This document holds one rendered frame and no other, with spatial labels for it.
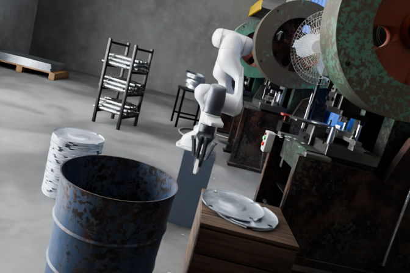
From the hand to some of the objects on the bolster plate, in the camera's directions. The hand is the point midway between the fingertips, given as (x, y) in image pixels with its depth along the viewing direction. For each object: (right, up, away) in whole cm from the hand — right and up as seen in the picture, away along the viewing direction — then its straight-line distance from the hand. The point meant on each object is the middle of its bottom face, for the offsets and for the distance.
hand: (197, 166), depth 159 cm
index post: (+70, +9, +25) cm, 75 cm away
